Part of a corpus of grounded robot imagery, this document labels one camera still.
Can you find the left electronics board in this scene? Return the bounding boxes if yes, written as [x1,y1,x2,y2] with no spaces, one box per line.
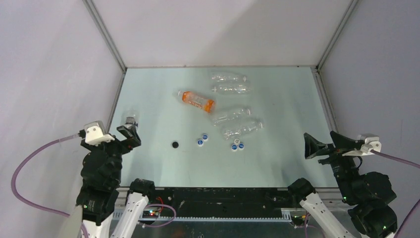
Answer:
[141,210,160,220]

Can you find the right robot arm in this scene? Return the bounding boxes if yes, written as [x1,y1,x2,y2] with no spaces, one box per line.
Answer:
[288,131,398,238]

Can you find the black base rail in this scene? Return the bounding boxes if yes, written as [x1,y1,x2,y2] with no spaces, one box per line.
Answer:
[153,187,300,218]

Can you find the clear bottle far top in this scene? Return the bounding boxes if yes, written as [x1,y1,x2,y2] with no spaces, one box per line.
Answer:
[211,72,247,82]

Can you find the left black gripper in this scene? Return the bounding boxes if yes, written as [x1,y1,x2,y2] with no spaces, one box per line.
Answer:
[82,123,141,183]

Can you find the blue cap left lower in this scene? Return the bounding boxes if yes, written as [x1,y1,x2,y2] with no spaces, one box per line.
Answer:
[197,139,204,147]

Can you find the electronics board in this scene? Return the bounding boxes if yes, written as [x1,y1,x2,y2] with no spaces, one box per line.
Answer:
[290,213,311,229]
[141,210,160,220]

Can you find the blue cap right lower-left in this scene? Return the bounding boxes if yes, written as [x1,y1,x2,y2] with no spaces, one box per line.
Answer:
[231,144,238,152]

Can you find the orange labelled bottle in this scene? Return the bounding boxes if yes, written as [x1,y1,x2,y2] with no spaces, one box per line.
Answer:
[177,91,216,114]

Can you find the clear bottle second row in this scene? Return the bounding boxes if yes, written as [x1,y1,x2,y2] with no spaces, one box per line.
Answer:
[210,83,251,95]

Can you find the white cable duct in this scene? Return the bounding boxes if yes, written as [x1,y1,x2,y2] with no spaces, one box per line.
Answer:
[111,210,293,223]

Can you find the small clear bottle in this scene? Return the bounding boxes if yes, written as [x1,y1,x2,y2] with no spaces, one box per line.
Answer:
[123,109,139,128]

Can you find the right electronics board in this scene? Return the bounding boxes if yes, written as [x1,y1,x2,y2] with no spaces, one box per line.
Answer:
[290,213,311,229]

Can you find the clear bottle middle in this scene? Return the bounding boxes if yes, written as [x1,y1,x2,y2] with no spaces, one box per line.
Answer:
[210,107,252,126]

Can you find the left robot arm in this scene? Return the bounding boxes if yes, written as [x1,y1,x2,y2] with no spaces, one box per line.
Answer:
[76,121,157,238]

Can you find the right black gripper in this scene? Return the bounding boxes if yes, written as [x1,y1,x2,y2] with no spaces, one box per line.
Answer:
[302,129,359,200]

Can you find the clear bottle nearest caps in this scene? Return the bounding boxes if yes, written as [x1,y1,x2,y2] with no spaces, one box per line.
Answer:
[220,118,264,140]

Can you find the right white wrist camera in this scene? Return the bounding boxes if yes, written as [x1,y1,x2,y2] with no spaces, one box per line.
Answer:
[343,133,382,157]

